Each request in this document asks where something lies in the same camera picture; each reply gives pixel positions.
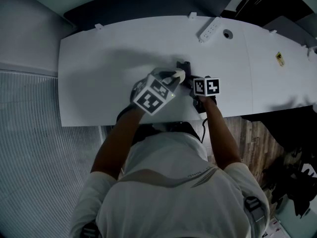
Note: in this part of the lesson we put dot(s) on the small black object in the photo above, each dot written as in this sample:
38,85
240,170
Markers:
188,78

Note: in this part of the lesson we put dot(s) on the white divider bracket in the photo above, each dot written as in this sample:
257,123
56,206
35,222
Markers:
192,15
98,26

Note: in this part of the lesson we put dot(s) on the black office chair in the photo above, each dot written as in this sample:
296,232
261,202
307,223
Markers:
294,182

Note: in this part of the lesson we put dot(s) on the dark desk divider panel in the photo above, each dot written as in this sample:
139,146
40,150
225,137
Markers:
138,6

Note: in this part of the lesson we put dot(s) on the person's right forearm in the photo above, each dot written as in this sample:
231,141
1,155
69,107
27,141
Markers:
220,137

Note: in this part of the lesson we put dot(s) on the white power strip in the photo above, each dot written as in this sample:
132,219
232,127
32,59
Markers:
209,30

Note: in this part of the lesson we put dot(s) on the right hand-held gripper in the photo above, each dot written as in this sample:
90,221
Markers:
206,87

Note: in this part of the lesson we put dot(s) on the person's left forearm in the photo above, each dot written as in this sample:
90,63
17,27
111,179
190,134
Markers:
116,145

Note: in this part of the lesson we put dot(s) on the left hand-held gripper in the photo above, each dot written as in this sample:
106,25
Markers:
152,98

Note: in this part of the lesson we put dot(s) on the person's white shirt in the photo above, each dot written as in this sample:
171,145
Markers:
173,195

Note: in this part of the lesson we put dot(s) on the yellow black sticker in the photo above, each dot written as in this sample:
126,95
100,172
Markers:
280,59

